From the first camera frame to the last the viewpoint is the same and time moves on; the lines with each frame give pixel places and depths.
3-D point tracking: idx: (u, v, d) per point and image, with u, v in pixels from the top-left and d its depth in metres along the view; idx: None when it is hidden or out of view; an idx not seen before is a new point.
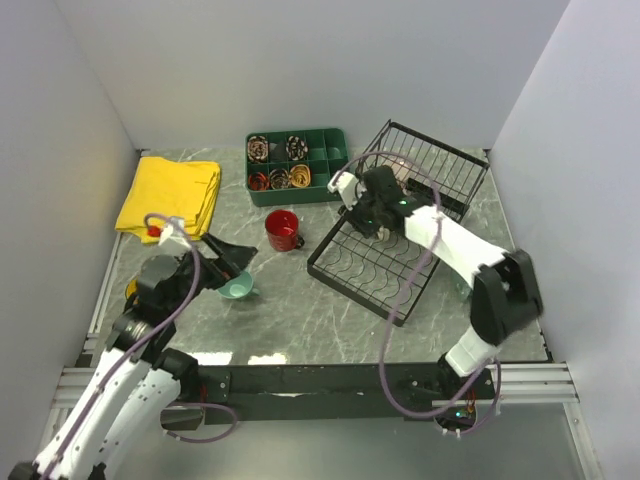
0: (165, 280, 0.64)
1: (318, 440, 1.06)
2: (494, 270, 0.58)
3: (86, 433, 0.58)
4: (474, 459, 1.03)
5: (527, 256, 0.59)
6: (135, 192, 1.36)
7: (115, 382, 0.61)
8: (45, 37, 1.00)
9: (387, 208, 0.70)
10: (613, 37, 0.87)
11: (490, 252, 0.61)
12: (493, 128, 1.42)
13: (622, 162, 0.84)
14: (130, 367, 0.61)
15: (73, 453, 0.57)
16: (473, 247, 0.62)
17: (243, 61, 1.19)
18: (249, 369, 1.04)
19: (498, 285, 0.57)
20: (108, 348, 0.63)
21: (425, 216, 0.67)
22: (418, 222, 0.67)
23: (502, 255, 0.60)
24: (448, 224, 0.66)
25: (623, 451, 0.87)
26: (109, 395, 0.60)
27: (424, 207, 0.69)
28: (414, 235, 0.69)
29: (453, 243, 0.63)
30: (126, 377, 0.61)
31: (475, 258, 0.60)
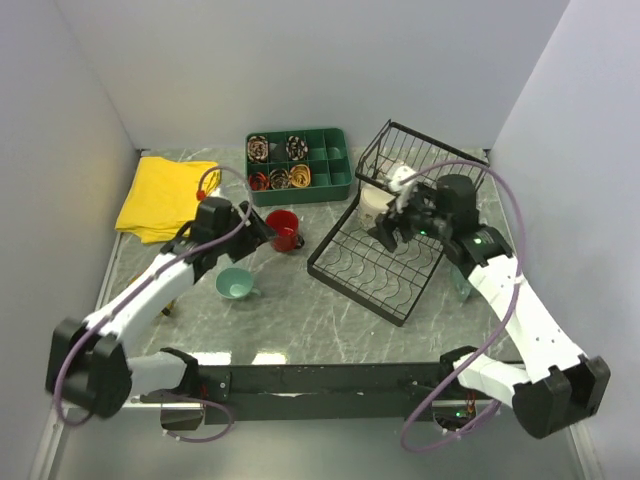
0: (222, 212, 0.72)
1: (318, 440, 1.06)
2: (564, 380, 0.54)
3: (135, 308, 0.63)
4: (474, 459, 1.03)
5: (607, 371, 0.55)
6: (135, 192, 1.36)
7: (168, 276, 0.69)
8: (45, 37, 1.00)
9: (457, 241, 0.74)
10: (614, 38, 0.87)
11: (564, 351, 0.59)
12: (493, 128, 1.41)
13: (622, 163, 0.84)
14: (182, 267, 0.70)
15: (124, 318, 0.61)
16: (545, 337, 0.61)
17: (243, 61, 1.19)
18: (249, 369, 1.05)
19: (566, 397, 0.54)
20: (163, 252, 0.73)
21: (501, 277, 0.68)
22: (494, 284, 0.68)
23: (578, 360, 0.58)
24: (526, 297, 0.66)
25: (623, 452, 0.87)
26: (161, 284, 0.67)
27: (498, 256, 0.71)
28: (483, 287, 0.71)
29: (524, 321, 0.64)
30: (177, 275, 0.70)
31: (543, 351, 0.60)
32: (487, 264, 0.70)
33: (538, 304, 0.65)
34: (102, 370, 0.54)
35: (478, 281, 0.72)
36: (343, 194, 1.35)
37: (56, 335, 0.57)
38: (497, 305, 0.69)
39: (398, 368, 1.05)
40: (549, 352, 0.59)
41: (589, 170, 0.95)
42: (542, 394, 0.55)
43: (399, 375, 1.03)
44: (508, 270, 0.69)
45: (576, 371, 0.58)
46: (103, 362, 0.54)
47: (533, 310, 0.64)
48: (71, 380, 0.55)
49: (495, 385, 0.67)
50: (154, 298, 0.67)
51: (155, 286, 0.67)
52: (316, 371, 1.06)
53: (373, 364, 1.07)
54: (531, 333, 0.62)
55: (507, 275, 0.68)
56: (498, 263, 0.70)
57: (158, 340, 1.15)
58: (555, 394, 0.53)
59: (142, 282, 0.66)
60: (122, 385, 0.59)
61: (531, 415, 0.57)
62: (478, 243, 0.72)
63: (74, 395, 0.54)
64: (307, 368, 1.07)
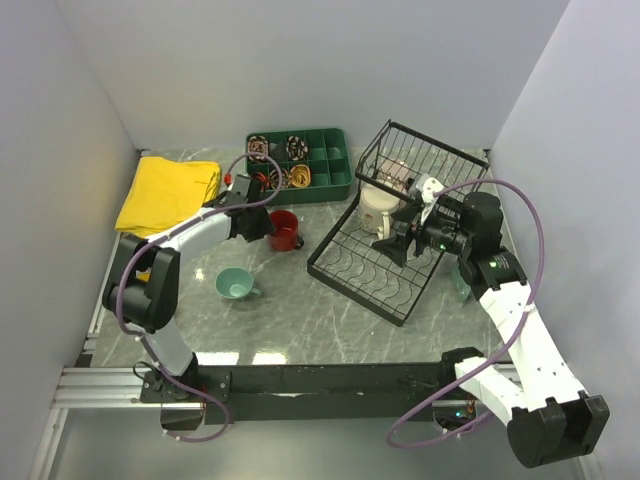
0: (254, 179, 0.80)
1: (318, 440, 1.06)
2: (560, 413, 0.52)
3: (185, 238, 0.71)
4: (473, 459, 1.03)
5: (607, 412, 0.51)
6: (134, 192, 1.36)
7: (212, 219, 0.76)
8: (45, 36, 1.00)
9: (473, 262, 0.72)
10: (614, 39, 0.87)
11: (565, 386, 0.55)
12: (493, 128, 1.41)
13: (622, 163, 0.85)
14: (223, 216, 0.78)
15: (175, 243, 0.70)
16: (547, 369, 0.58)
17: (243, 61, 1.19)
18: (249, 370, 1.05)
19: (559, 432, 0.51)
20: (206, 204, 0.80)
21: (511, 302, 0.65)
22: (502, 308, 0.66)
23: (578, 396, 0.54)
24: (532, 325, 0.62)
25: (623, 452, 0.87)
26: (207, 224, 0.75)
27: (514, 283, 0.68)
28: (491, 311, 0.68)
29: (527, 349, 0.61)
30: (218, 222, 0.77)
31: (543, 384, 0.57)
32: (498, 287, 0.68)
33: (545, 335, 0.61)
34: (157, 280, 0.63)
35: (487, 304, 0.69)
36: (343, 194, 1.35)
37: (121, 248, 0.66)
38: (502, 332, 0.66)
39: (398, 368, 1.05)
40: (549, 384, 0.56)
41: (589, 170, 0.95)
42: (536, 425, 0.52)
43: (398, 374, 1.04)
44: (519, 297, 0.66)
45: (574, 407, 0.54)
46: (158, 273, 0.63)
47: (538, 339, 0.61)
48: (129, 289, 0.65)
49: (493, 396, 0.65)
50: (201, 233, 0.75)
51: (202, 225, 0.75)
52: (316, 371, 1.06)
53: (373, 364, 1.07)
54: (533, 363, 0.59)
55: (518, 301, 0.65)
56: (510, 289, 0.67)
57: None
58: (548, 427, 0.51)
59: (192, 218, 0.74)
60: (170, 302, 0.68)
61: (523, 444, 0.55)
62: (494, 266, 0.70)
63: (129, 303, 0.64)
64: (307, 368, 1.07)
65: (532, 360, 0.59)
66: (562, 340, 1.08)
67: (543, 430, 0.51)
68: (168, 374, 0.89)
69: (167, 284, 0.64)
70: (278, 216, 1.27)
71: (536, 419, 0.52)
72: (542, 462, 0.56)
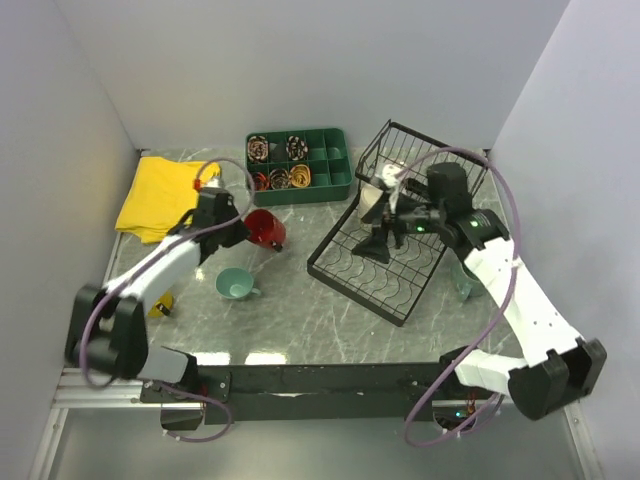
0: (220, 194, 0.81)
1: (318, 440, 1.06)
2: (562, 364, 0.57)
3: (150, 278, 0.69)
4: (473, 459, 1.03)
5: (604, 355, 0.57)
6: (135, 192, 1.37)
7: (178, 251, 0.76)
8: (44, 35, 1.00)
9: (453, 226, 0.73)
10: (613, 38, 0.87)
11: (563, 336, 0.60)
12: (493, 128, 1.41)
13: (622, 163, 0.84)
14: (189, 245, 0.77)
15: (140, 285, 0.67)
16: (544, 322, 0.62)
17: (243, 60, 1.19)
18: (250, 370, 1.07)
19: (562, 381, 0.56)
20: (170, 235, 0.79)
21: (498, 260, 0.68)
22: (491, 267, 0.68)
23: (576, 344, 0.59)
24: (520, 276, 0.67)
25: (624, 452, 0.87)
26: (172, 258, 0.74)
27: (498, 240, 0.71)
28: (479, 271, 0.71)
29: (523, 304, 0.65)
30: (186, 251, 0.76)
31: (542, 336, 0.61)
32: (484, 246, 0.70)
33: (533, 287, 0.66)
34: (120, 328, 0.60)
35: (473, 265, 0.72)
36: (343, 194, 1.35)
37: (78, 301, 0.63)
38: (494, 288, 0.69)
39: (398, 368, 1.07)
40: (547, 334, 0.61)
41: (589, 169, 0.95)
42: (541, 379, 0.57)
43: (398, 374, 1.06)
44: (505, 253, 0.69)
45: (572, 355, 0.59)
46: (123, 321, 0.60)
47: (530, 293, 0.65)
48: (92, 343, 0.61)
49: (491, 373, 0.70)
50: (167, 268, 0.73)
51: (167, 258, 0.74)
52: (315, 371, 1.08)
53: (373, 364, 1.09)
54: (530, 318, 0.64)
55: (505, 257, 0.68)
56: (495, 246, 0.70)
57: (158, 340, 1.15)
58: (553, 379, 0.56)
59: (156, 254, 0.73)
60: (139, 346, 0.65)
61: (528, 398, 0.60)
62: (475, 225, 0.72)
63: (94, 357, 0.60)
64: (308, 368, 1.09)
65: (528, 315, 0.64)
66: None
67: (549, 382, 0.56)
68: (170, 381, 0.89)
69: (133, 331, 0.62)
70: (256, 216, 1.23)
71: (540, 373, 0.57)
72: (547, 412, 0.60)
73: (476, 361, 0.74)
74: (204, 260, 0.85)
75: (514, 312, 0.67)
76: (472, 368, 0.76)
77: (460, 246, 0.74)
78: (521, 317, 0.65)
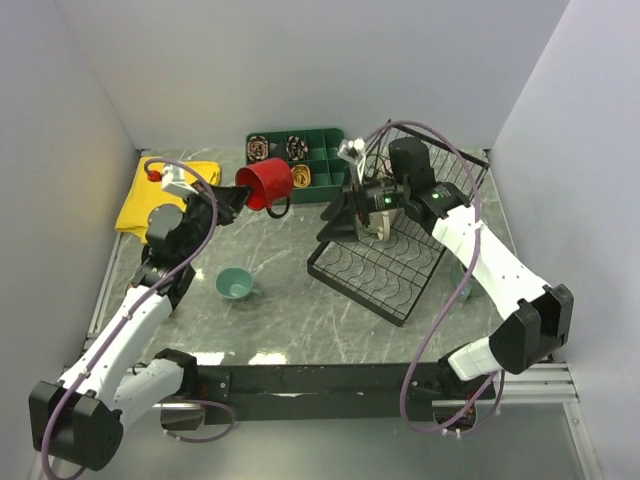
0: (173, 230, 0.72)
1: (317, 441, 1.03)
2: (532, 310, 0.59)
3: (114, 356, 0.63)
4: (474, 459, 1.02)
5: (570, 297, 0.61)
6: (135, 193, 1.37)
7: (143, 311, 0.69)
8: (46, 35, 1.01)
9: (417, 200, 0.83)
10: (611, 39, 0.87)
11: (530, 284, 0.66)
12: (493, 128, 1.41)
13: (621, 162, 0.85)
14: (156, 299, 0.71)
15: (101, 372, 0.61)
16: (511, 274, 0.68)
17: (243, 60, 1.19)
18: (250, 370, 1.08)
19: (534, 325, 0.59)
20: (135, 285, 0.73)
21: (462, 225, 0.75)
22: (457, 232, 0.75)
23: (543, 290, 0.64)
24: (484, 236, 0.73)
25: (625, 452, 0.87)
26: (138, 322, 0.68)
27: (459, 208, 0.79)
28: (446, 238, 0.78)
29: (490, 262, 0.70)
30: (153, 308, 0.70)
31: (512, 288, 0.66)
32: (446, 216, 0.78)
33: (497, 246, 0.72)
34: (85, 427, 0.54)
35: (441, 233, 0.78)
36: None
37: (33, 400, 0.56)
38: (462, 252, 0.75)
39: (398, 368, 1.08)
40: (516, 285, 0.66)
41: (589, 169, 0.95)
42: (514, 328, 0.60)
43: (398, 375, 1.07)
44: (467, 218, 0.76)
45: (542, 302, 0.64)
46: (86, 420, 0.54)
47: (494, 251, 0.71)
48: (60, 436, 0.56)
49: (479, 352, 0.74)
50: (133, 336, 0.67)
51: (131, 325, 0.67)
52: (316, 371, 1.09)
53: (373, 364, 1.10)
54: (498, 273, 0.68)
55: (468, 222, 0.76)
56: (457, 214, 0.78)
57: (158, 339, 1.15)
58: (526, 325, 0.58)
59: (117, 322, 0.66)
60: (113, 431, 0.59)
61: (508, 350, 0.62)
62: (436, 197, 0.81)
63: (66, 447, 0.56)
64: (307, 368, 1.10)
65: (496, 270, 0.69)
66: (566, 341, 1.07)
67: (523, 329, 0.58)
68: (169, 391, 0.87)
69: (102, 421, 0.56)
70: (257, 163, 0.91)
71: (513, 322, 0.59)
72: (528, 363, 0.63)
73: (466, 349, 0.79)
74: (187, 286, 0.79)
75: (482, 271, 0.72)
76: (466, 359, 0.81)
77: (426, 220, 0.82)
78: (489, 273, 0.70)
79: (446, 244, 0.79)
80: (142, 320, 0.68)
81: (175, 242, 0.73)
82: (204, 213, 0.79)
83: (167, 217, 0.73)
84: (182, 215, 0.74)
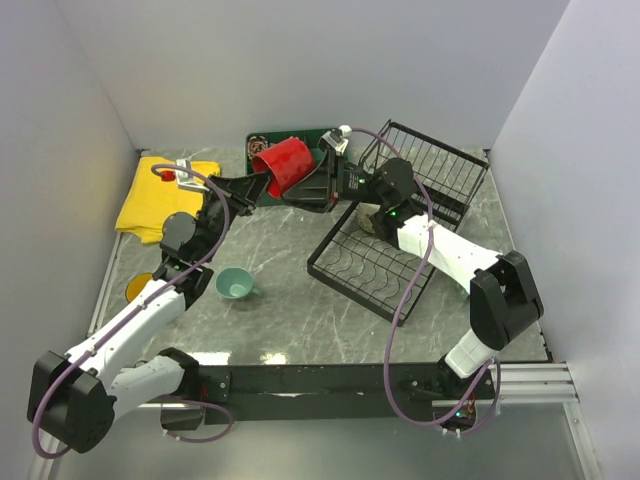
0: (186, 243, 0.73)
1: (317, 440, 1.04)
2: (487, 275, 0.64)
3: (121, 340, 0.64)
4: (474, 459, 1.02)
5: (522, 257, 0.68)
6: (135, 192, 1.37)
7: (157, 303, 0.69)
8: (45, 36, 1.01)
9: (383, 222, 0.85)
10: (612, 38, 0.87)
11: (484, 258, 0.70)
12: (494, 128, 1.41)
13: (621, 162, 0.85)
14: (172, 294, 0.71)
15: (107, 352, 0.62)
16: (465, 253, 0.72)
17: (243, 60, 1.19)
18: (249, 369, 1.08)
19: (494, 287, 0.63)
20: (155, 279, 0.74)
21: (418, 227, 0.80)
22: (414, 234, 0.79)
23: (497, 259, 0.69)
24: (436, 232, 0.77)
25: (624, 452, 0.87)
26: (150, 312, 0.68)
27: (416, 218, 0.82)
28: (407, 243, 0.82)
29: (444, 250, 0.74)
30: (167, 302, 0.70)
31: (469, 264, 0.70)
32: (404, 225, 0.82)
33: (450, 236, 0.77)
34: (78, 406, 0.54)
35: (402, 240, 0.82)
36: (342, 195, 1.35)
37: (37, 368, 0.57)
38: (423, 252, 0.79)
39: (398, 368, 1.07)
40: (471, 260, 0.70)
41: (589, 169, 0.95)
42: (478, 296, 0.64)
43: (399, 375, 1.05)
44: (422, 222, 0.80)
45: (498, 269, 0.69)
46: (81, 399, 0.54)
47: (448, 239, 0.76)
48: (51, 411, 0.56)
49: (469, 341, 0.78)
50: (143, 326, 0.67)
51: (143, 314, 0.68)
52: (316, 371, 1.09)
53: (373, 364, 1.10)
54: (454, 255, 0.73)
55: (422, 224, 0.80)
56: (412, 222, 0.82)
57: (158, 340, 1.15)
58: (484, 288, 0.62)
59: (130, 308, 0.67)
60: (105, 417, 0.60)
61: (484, 325, 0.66)
62: (395, 214, 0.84)
63: (54, 426, 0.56)
64: (307, 368, 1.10)
65: (451, 254, 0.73)
66: (567, 341, 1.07)
67: (482, 294, 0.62)
68: (168, 389, 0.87)
69: (96, 405, 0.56)
70: (280, 147, 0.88)
71: (476, 291, 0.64)
72: (508, 336, 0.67)
73: (460, 346, 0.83)
74: (208, 285, 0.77)
75: (441, 261, 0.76)
76: (462, 356, 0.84)
77: (391, 237, 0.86)
78: (448, 260, 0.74)
79: (410, 250, 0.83)
80: (156, 312, 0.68)
81: (189, 250, 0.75)
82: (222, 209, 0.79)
83: (181, 227, 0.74)
84: (195, 224, 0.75)
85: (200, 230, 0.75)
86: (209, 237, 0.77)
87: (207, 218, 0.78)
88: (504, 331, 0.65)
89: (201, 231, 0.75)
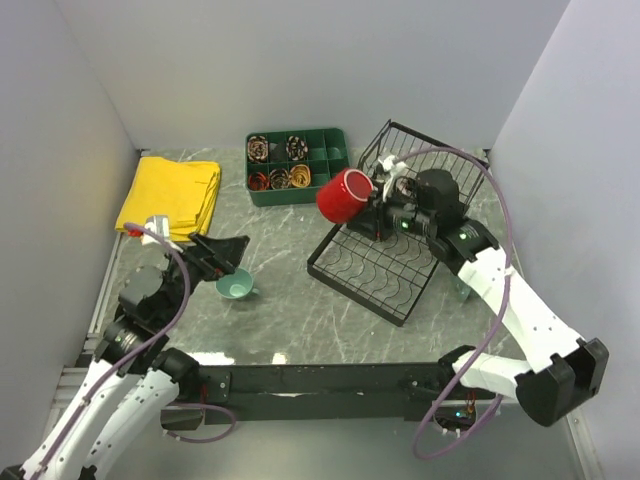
0: (150, 297, 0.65)
1: (316, 439, 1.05)
2: (567, 367, 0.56)
3: (70, 446, 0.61)
4: (474, 460, 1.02)
5: (606, 352, 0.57)
6: (134, 192, 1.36)
7: (101, 395, 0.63)
8: (45, 36, 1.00)
9: (443, 239, 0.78)
10: (613, 38, 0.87)
11: (565, 340, 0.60)
12: (494, 128, 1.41)
13: (622, 162, 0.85)
14: (116, 381, 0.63)
15: (56, 464, 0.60)
16: (543, 326, 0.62)
17: (243, 60, 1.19)
18: (249, 370, 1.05)
19: (570, 384, 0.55)
20: (97, 359, 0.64)
21: (491, 269, 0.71)
22: (485, 276, 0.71)
23: (578, 344, 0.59)
24: (515, 283, 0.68)
25: (624, 451, 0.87)
26: (95, 407, 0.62)
27: (488, 250, 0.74)
28: (474, 280, 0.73)
29: (519, 311, 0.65)
30: (112, 391, 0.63)
31: (542, 342, 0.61)
32: (475, 258, 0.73)
33: (529, 293, 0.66)
34: None
35: (469, 276, 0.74)
36: None
37: None
38: (491, 299, 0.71)
39: (398, 368, 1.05)
40: (548, 338, 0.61)
41: (589, 169, 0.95)
42: (547, 384, 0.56)
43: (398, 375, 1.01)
44: (498, 263, 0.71)
45: (574, 356, 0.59)
46: None
47: (526, 301, 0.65)
48: None
49: (500, 385, 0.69)
50: (93, 420, 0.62)
51: (88, 412, 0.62)
52: (316, 371, 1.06)
53: (373, 364, 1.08)
54: (529, 325, 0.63)
55: (498, 267, 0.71)
56: (486, 257, 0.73)
57: None
58: (560, 382, 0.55)
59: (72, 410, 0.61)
60: None
61: (538, 403, 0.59)
62: (463, 238, 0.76)
63: None
64: (307, 368, 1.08)
65: (526, 322, 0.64)
66: None
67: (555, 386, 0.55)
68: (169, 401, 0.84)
69: None
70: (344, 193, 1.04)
71: (546, 378, 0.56)
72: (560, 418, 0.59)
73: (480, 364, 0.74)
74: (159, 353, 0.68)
75: (514, 322, 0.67)
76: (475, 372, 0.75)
77: (452, 259, 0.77)
78: (520, 326, 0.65)
79: (474, 287, 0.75)
80: (101, 405, 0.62)
81: (150, 308, 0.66)
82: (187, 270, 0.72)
83: (145, 280, 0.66)
84: (161, 278, 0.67)
85: (166, 286, 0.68)
86: (172, 297, 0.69)
87: (172, 277, 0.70)
88: (556, 414, 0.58)
89: (168, 287, 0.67)
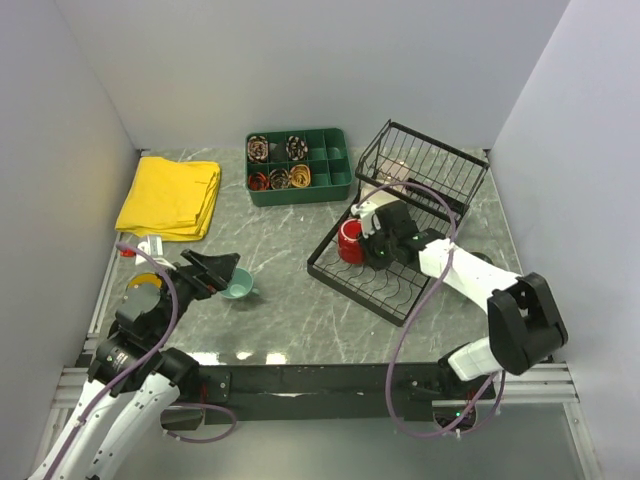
0: (145, 313, 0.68)
1: (317, 439, 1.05)
2: (506, 295, 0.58)
3: (69, 462, 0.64)
4: (474, 460, 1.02)
5: (542, 278, 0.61)
6: (134, 192, 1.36)
7: (96, 414, 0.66)
8: (45, 36, 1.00)
9: (401, 244, 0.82)
10: (611, 39, 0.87)
11: (503, 279, 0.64)
12: (494, 128, 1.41)
13: (622, 162, 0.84)
14: (109, 401, 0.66)
15: None
16: (484, 274, 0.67)
17: (242, 61, 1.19)
18: (249, 370, 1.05)
19: (513, 309, 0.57)
20: (91, 379, 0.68)
21: (439, 249, 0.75)
22: (434, 256, 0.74)
23: (516, 280, 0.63)
24: (458, 254, 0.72)
25: (624, 451, 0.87)
26: (91, 426, 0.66)
27: (436, 240, 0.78)
28: (429, 266, 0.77)
29: (463, 270, 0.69)
30: (106, 410, 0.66)
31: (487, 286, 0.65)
32: (425, 247, 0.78)
33: (471, 257, 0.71)
34: None
35: (424, 264, 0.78)
36: (343, 194, 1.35)
37: None
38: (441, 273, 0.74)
39: (398, 367, 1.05)
40: (490, 282, 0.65)
41: (588, 170, 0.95)
42: (494, 316, 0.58)
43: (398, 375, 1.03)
44: (443, 244, 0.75)
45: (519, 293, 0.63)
46: None
47: (468, 262, 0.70)
48: None
49: (489, 363, 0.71)
50: (90, 439, 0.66)
51: (85, 430, 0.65)
52: (316, 371, 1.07)
53: (373, 364, 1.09)
54: (472, 276, 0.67)
55: (444, 246, 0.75)
56: (434, 244, 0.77)
57: None
58: (504, 310, 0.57)
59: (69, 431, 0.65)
60: None
61: (500, 344, 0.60)
62: (416, 239, 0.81)
63: None
64: (307, 368, 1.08)
65: (470, 275, 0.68)
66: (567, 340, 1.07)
67: (499, 314, 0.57)
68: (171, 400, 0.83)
69: None
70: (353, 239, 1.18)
71: (492, 310, 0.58)
72: (529, 358, 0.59)
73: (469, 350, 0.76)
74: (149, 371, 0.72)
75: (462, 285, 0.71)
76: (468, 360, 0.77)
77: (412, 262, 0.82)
78: (466, 283, 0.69)
79: (429, 273, 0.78)
80: (97, 424, 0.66)
81: (145, 325, 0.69)
82: (181, 288, 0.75)
83: (141, 296, 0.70)
84: (157, 295, 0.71)
85: (162, 302, 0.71)
86: (167, 312, 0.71)
87: (167, 293, 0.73)
88: (518, 349, 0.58)
89: (164, 302, 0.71)
